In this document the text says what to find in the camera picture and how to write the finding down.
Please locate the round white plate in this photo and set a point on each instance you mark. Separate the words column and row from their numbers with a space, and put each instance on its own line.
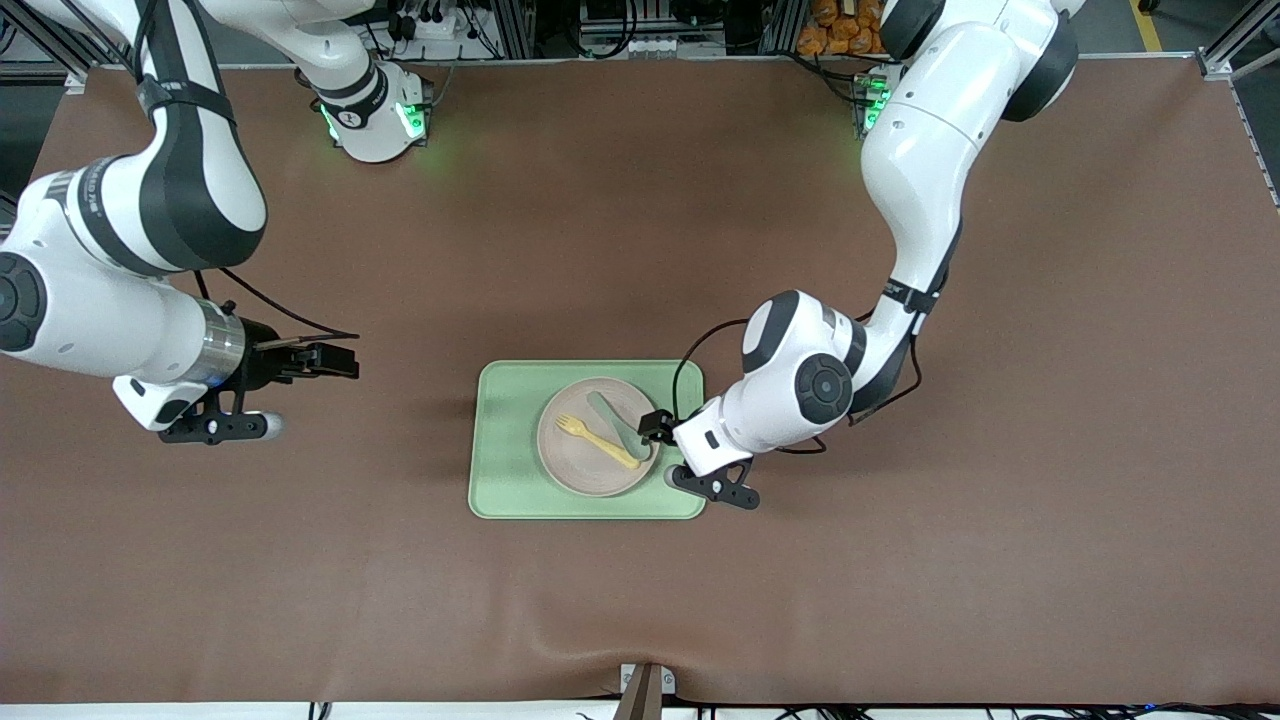
column 590, row 475

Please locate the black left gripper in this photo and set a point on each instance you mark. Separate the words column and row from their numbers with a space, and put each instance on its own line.
column 658, row 425

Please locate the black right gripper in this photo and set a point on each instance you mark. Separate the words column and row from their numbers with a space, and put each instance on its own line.
column 263, row 362

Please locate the teal plastic spoon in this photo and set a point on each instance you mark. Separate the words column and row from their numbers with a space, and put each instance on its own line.
column 612, row 415

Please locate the light green rectangular tray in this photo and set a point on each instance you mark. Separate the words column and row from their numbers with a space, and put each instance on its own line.
column 505, row 450

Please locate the aluminium frame post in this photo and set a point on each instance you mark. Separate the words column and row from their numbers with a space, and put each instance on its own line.
column 510, row 25
column 1240, row 45
column 40, row 45
column 782, row 25

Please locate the white power strip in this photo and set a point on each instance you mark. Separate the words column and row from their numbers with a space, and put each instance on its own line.
column 430, row 25

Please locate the orange snack bags pile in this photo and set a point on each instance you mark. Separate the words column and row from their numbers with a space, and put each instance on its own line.
column 835, row 28

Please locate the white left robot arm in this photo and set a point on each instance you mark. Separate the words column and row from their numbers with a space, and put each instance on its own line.
column 920, row 150

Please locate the brown table cover mat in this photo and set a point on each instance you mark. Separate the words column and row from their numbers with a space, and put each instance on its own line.
column 300, row 560

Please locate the yellow plastic fork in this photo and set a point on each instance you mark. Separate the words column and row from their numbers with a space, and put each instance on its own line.
column 600, row 440

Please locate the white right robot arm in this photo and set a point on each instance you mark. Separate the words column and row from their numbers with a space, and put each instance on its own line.
column 180, row 200

